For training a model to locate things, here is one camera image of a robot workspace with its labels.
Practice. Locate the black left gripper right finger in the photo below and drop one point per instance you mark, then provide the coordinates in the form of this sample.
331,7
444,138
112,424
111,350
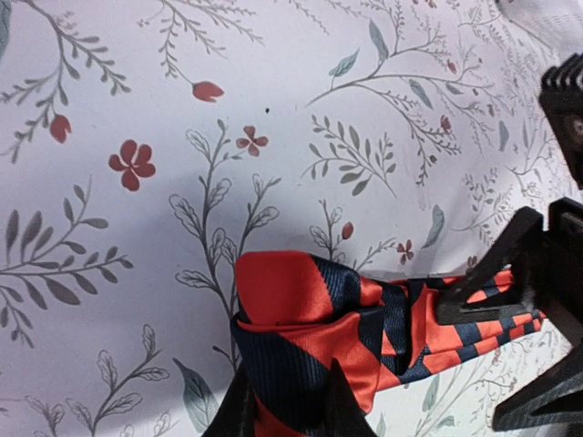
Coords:
343,416

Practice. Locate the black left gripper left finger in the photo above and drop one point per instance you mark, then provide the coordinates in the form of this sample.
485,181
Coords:
237,412

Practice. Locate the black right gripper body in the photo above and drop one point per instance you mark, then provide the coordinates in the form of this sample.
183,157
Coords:
562,299

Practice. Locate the red black striped tie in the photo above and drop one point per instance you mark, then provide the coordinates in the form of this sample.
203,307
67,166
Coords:
300,313

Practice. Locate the floral patterned table mat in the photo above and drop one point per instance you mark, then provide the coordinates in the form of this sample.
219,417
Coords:
147,145

